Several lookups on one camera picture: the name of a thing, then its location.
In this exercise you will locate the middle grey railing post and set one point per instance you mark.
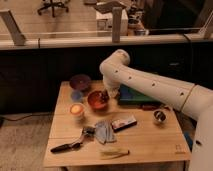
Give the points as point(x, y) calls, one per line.
point(116, 24)

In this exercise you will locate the bunch of dark grapes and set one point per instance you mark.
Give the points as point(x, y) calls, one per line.
point(103, 96)

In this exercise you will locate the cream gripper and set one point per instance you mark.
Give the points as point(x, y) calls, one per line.
point(112, 92)

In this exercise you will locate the purple bowl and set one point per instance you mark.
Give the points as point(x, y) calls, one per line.
point(80, 82)

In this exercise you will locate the red bowl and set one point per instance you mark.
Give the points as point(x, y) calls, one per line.
point(94, 102)

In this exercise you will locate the left grey railing post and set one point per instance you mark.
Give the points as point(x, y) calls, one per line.
point(13, 28)

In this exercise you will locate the black office chair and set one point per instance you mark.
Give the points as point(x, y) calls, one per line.
point(52, 5)

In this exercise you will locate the black white rectangular box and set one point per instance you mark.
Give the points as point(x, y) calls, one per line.
point(123, 123)

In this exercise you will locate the small blue cup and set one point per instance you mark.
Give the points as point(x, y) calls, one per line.
point(77, 96)

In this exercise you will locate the dark red small object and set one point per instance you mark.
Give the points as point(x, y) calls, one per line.
point(151, 107)

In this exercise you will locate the grey folded cloth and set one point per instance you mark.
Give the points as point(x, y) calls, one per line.
point(104, 133)

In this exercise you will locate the green plastic bin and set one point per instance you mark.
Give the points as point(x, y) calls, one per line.
point(129, 96)

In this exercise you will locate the white cup orange inside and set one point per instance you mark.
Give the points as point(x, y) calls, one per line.
point(77, 111)

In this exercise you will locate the small metal cup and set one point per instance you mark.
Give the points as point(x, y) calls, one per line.
point(159, 117)

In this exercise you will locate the grey railing post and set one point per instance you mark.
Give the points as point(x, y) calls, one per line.
point(13, 28)
point(116, 24)

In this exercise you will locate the white cardboard box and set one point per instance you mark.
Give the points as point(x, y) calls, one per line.
point(105, 21)

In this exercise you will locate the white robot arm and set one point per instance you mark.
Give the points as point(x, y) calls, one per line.
point(193, 100)

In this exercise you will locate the blue object beside table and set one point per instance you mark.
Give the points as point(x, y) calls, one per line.
point(189, 140)

